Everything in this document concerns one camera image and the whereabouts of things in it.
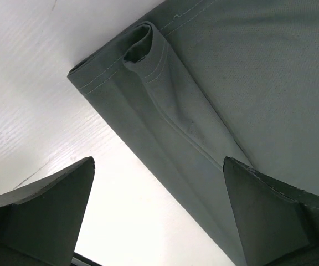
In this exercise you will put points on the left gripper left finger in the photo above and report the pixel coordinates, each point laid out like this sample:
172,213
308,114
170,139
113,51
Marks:
40,222

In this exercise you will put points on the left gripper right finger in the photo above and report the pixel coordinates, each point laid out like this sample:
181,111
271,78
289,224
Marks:
278,224

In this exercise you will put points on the dark grey t shirt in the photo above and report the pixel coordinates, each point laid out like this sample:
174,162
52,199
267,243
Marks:
194,82

